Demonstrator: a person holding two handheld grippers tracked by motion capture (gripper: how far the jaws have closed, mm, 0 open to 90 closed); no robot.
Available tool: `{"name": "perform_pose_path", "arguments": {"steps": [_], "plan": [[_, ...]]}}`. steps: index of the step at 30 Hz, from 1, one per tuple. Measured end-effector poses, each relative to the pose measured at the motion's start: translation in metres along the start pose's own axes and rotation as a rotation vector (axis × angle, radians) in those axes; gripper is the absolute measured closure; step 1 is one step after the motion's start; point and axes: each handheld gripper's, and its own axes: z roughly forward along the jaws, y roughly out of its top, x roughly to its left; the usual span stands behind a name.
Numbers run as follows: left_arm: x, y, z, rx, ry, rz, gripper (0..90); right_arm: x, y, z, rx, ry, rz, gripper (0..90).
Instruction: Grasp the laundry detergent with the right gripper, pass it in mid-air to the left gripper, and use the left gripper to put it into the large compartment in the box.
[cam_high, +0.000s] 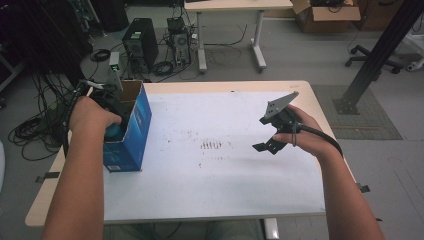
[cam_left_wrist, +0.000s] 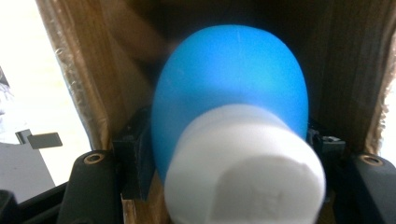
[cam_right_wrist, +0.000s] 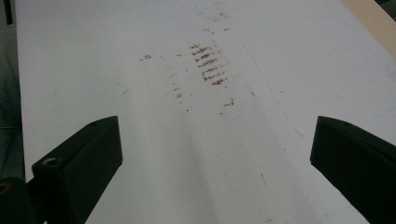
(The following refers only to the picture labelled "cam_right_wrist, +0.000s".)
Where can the dark green curtain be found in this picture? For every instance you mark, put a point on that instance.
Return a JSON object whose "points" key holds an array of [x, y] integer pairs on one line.
{"points": [[9, 102]]}

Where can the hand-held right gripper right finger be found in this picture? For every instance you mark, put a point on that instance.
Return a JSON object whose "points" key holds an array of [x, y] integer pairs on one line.
{"points": [[358, 161]]}

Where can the black metal stand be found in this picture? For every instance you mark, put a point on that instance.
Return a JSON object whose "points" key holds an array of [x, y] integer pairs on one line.
{"points": [[8, 11]]}

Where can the beige board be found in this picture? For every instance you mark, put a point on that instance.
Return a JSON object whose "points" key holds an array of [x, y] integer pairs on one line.
{"points": [[375, 23]]}

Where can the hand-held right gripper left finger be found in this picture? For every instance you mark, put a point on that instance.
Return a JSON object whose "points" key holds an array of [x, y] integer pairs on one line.
{"points": [[81, 165]]}

